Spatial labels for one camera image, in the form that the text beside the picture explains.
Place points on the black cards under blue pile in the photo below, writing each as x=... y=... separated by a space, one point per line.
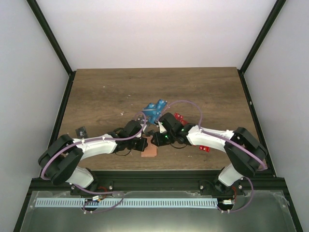
x=140 y=118

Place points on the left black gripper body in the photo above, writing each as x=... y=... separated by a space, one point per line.
x=136 y=147

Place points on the left black frame post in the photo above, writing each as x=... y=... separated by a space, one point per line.
x=50 y=35

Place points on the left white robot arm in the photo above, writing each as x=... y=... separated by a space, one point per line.
x=60 y=162

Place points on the black frame post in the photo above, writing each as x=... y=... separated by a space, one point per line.
x=50 y=35
x=271 y=18

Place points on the metal sheet front panel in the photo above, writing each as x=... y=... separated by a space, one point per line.
x=262 y=211

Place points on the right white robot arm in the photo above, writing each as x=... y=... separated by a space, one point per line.
x=245 y=153

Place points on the right black frame post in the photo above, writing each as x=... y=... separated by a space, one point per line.
x=271 y=18

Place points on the blue card pile top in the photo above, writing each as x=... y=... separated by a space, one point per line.
x=153 y=110

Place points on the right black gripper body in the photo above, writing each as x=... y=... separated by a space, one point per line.
x=166 y=140

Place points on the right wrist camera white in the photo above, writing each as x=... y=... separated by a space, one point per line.
x=162 y=128

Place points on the light blue slotted cable duct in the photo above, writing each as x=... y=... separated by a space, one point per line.
x=129 y=203

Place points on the red card pile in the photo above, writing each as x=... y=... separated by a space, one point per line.
x=184 y=122

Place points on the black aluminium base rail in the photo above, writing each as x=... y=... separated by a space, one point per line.
x=196 y=181

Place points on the lone black card far left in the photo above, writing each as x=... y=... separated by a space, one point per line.
x=81 y=133

